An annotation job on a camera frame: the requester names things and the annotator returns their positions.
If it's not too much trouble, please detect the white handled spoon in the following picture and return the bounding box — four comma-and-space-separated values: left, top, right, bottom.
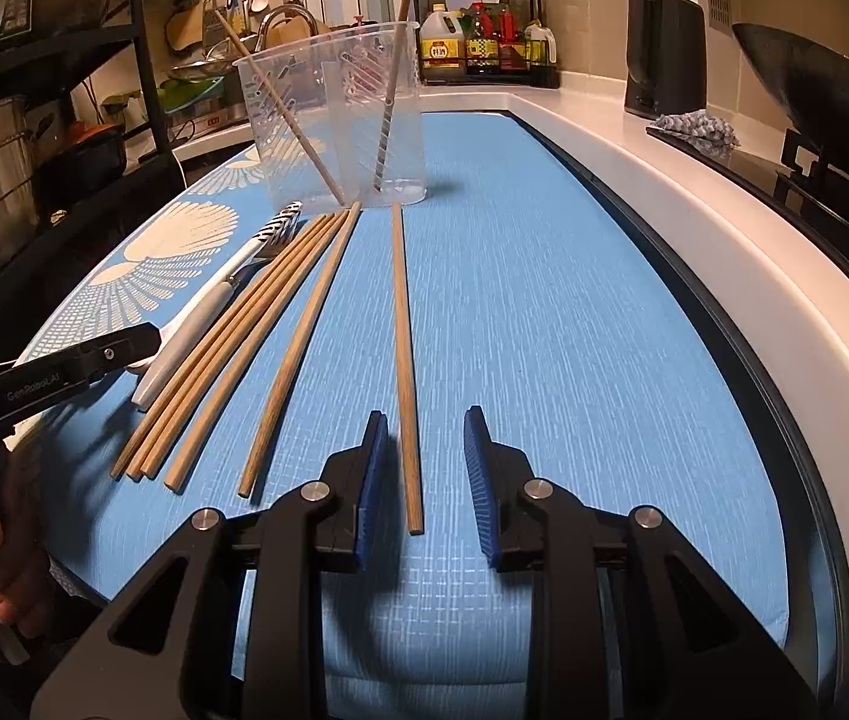
130, 201, 304, 410

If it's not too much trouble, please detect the blue patterned mat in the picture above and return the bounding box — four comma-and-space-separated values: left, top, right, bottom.
15, 111, 791, 720

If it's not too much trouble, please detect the black wok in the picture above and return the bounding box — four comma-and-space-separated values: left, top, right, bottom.
731, 21, 849, 158

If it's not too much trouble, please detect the red capped sauce bottle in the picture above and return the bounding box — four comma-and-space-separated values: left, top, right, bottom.
465, 4, 496, 76

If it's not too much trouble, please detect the orange lidded black pot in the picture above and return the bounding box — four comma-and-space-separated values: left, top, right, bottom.
41, 120, 129, 181

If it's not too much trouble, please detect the chrome sink faucet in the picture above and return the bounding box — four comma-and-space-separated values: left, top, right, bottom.
255, 4, 320, 53

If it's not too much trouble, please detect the black glass cooktop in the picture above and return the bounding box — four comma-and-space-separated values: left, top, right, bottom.
645, 124, 849, 301

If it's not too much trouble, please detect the person's left hand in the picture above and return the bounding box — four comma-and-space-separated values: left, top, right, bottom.
0, 450, 58, 653

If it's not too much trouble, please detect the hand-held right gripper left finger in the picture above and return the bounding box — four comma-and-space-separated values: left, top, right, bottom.
30, 411, 391, 720

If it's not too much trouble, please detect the blue checked dish cloth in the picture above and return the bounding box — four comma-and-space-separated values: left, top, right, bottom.
653, 111, 742, 158

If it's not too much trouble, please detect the green yellow bottle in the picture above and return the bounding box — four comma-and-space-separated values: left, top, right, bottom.
525, 22, 558, 68

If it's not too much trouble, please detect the metal grater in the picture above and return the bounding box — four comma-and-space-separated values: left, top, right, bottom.
203, 0, 234, 46

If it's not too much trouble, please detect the yellow oil jug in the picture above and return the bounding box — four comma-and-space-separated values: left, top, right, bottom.
420, 4, 466, 68

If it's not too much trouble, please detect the hanging wooden cutting board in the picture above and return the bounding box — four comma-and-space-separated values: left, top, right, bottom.
165, 4, 208, 50

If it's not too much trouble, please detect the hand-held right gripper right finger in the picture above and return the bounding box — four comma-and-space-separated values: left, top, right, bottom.
463, 405, 819, 720

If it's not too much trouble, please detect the black kitchen shelf rack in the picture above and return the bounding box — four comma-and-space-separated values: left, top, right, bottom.
0, 0, 185, 241

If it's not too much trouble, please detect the clear plastic measuring cup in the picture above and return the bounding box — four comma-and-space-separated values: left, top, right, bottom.
233, 19, 427, 209

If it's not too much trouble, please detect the green plastic basin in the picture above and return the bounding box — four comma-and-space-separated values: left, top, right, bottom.
158, 79, 224, 110

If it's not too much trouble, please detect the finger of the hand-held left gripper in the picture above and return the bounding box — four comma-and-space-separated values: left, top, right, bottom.
0, 321, 164, 460

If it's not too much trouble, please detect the black countertop appliance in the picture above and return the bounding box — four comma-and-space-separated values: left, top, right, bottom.
625, 0, 709, 119

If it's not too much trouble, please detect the black stove burner grate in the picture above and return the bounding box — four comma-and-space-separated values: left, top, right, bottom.
780, 127, 849, 256

